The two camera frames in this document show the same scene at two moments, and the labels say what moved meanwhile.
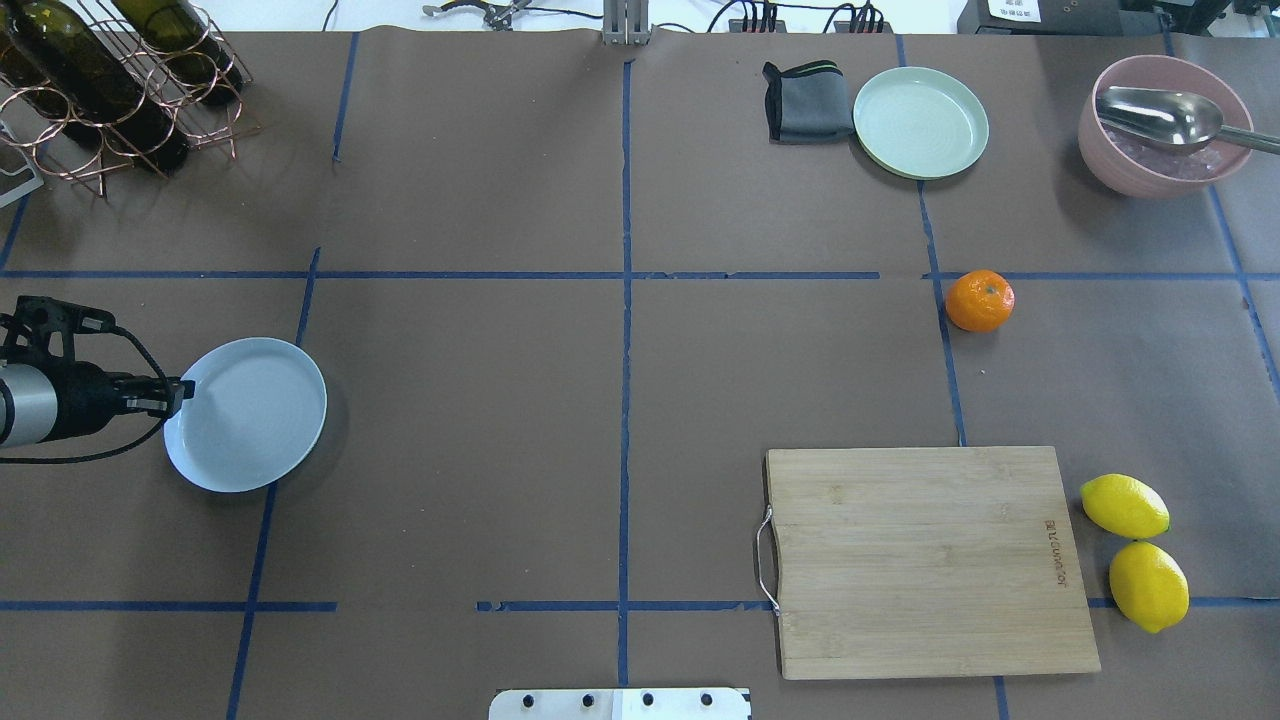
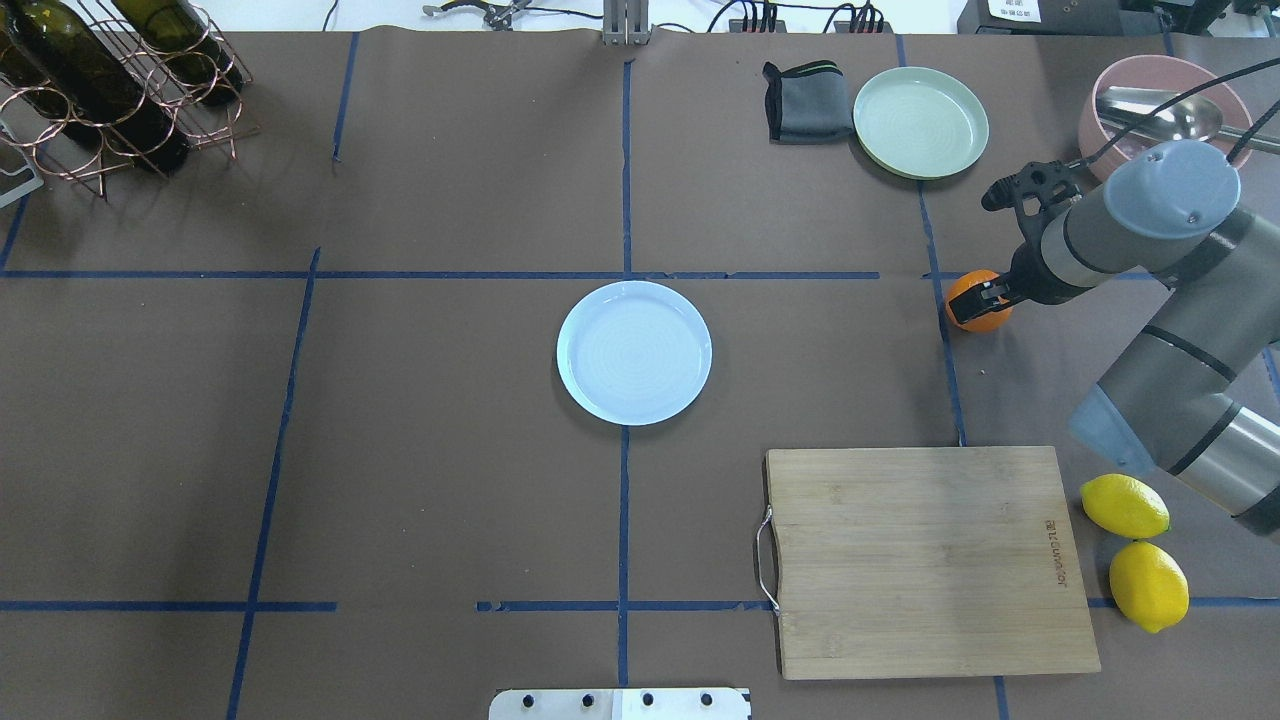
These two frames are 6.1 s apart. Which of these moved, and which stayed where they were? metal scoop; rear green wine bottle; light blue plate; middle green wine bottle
Moved: light blue plate
Stayed: rear green wine bottle; middle green wine bottle; metal scoop
